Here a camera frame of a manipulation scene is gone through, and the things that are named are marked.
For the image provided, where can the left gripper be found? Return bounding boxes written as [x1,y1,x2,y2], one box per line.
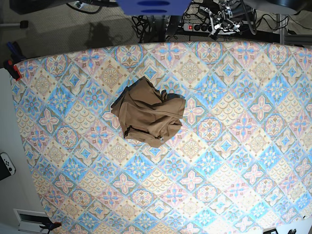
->
[206,7,243,39]

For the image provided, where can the brown t-shirt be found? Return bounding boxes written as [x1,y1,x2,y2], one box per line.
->
[111,77,186,148]

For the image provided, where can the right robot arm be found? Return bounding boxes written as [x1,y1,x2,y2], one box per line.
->
[66,0,119,15]

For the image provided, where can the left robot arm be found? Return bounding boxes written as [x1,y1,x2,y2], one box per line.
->
[198,0,307,39]

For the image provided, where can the white power strip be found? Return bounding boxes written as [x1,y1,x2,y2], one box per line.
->
[183,23,212,33]

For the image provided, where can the patterned tile tablecloth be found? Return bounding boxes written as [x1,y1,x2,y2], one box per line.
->
[11,42,312,234]

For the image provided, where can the red black clamp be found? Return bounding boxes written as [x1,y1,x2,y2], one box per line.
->
[3,60,21,81]

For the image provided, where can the white game controller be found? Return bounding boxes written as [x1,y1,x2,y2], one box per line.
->
[0,152,16,175]

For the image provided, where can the orange black clamp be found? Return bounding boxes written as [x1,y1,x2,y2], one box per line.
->
[40,222,61,231]

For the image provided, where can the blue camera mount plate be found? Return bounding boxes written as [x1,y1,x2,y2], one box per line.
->
[117,0,191,16]

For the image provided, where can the blue clamp handle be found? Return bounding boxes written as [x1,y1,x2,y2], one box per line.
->
[6,41,26,63]

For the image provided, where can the white wall vent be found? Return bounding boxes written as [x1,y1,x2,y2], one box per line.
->
[13,209,50,234]

